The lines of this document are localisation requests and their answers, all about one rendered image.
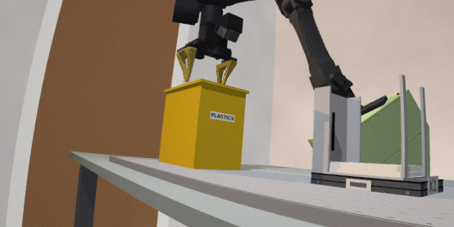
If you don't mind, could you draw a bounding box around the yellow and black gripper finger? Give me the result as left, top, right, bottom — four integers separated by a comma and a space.
176, 47, 197, 82
216, 60, 237, 84

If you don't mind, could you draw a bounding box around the yellow plastics bin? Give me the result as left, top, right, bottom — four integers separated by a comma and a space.
159, 79, 249, 170

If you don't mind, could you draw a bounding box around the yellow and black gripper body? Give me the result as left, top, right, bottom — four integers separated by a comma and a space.
177, 39, 237, 63

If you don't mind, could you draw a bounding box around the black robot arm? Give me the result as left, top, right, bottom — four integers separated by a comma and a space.
172, 0, 388, 115

